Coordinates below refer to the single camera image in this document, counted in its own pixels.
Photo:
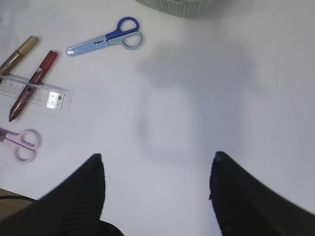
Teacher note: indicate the gold glitter pen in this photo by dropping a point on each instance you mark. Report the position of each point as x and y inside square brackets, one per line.
[18, 55]

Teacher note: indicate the red glitter pen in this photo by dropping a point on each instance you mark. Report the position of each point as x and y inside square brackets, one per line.
[28, 91]

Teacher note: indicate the green woven plastic basket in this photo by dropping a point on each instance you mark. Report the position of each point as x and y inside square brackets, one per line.
[188, 9]

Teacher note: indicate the clear plastic ruler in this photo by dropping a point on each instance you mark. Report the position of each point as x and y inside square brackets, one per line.
[46, 95]

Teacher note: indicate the pink scissors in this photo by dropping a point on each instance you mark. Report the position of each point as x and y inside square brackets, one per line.
[17, 142]

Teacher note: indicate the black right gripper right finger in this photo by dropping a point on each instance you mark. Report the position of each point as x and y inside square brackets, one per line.
[244, 206]

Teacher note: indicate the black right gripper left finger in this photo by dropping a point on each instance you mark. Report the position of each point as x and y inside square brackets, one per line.
[71, 209]

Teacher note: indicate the blue scissors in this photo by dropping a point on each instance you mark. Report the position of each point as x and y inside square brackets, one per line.
[116, 37]

